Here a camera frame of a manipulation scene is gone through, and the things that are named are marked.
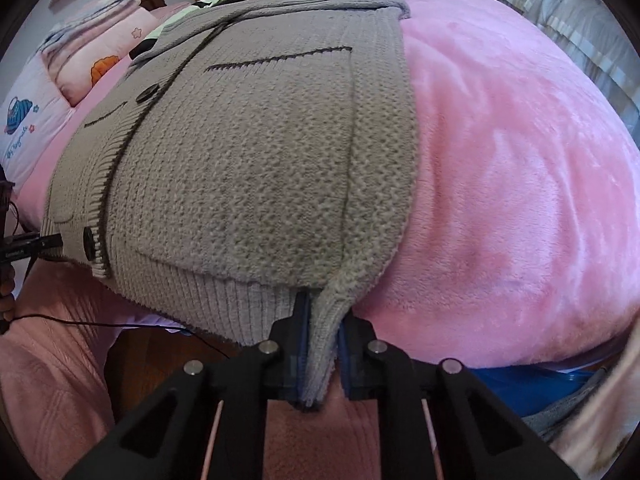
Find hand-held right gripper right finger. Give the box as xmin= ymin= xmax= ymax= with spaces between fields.
xmin=336 ymin=310 xmax=581 ymax=480

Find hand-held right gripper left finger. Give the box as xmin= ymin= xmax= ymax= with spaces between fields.
xmin=62 ymin=290 xmax=311 ymax=480

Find grey knit cardigan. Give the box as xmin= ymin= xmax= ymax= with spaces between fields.
xmin=40 ymin=0 xmax=421 ymax=411

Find person's left hand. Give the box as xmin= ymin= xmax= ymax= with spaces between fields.
xmin=0 ymin=260 xmax=17 ymax=323

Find white pillow with bag print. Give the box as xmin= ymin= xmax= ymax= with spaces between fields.
xmin=0 ymin=52 xmax=76 ymax=186

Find person's pink pants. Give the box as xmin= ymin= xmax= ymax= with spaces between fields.
xmin=0 ymin=260 xmax=446 ymax=480

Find blue plastic basin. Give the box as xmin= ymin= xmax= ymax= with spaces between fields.
xmin=470 ymin=362 xmax=608 ymax=418

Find pink pillow with orange print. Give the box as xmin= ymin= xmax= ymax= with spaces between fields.
xmin=37 ymin=0 xmax=161 ymax=108

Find grey cloth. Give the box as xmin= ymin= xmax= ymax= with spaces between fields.
xmin=520 ymin=370 xmax=621 ymax=443

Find pink plush bed blanket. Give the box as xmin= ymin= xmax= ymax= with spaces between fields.
xmin=12 ymin=0 xmax=640 ymax=368

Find green and black folded garment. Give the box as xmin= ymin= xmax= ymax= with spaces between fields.
xmin=127 ymin=0 xmax=251 ymax=61

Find black cable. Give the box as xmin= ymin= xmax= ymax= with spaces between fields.
xmin=10 ymin=255 xmax=236 ymax=361

